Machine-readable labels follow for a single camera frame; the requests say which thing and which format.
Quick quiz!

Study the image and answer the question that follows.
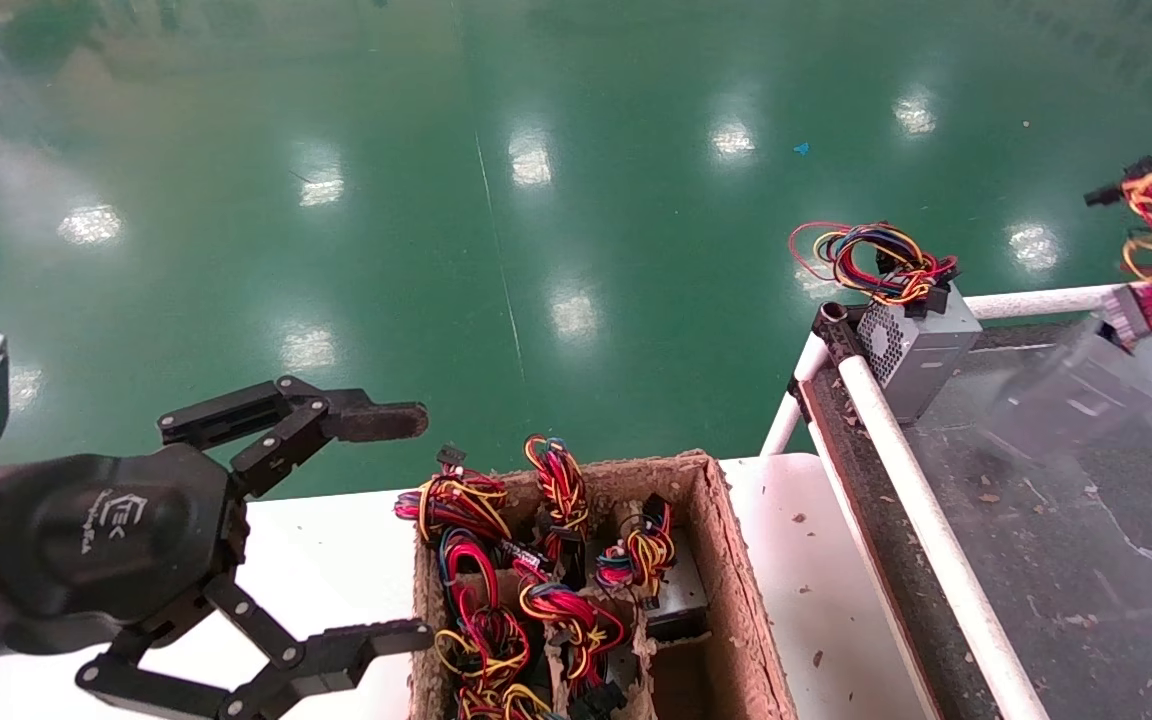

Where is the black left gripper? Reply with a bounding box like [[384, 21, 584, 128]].
[[0, 445, 434, 720]]

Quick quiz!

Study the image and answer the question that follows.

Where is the black tube joint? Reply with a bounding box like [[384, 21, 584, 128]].
[[813, 302, 869, 367]]

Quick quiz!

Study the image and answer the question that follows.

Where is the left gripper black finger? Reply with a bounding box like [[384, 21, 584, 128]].
[[158, 376, 430, 498]]

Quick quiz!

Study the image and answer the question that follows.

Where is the long white rail tube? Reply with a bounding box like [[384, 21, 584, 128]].
[[836, 355, 1053, 720]]

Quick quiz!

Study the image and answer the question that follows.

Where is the grey power supply with wires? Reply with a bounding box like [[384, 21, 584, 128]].
[[788, 220, 983, 424]]

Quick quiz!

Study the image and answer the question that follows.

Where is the black conveyor belt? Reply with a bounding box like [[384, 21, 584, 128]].
[[802, 300, 1152, 720]]

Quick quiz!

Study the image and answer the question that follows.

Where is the brown pulp cardboard box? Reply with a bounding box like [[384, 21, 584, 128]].
[[410, 450, 799, 720]]

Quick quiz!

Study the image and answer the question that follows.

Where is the short white rail tube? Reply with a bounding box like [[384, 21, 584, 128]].
[[760, 332, 831, 457]]

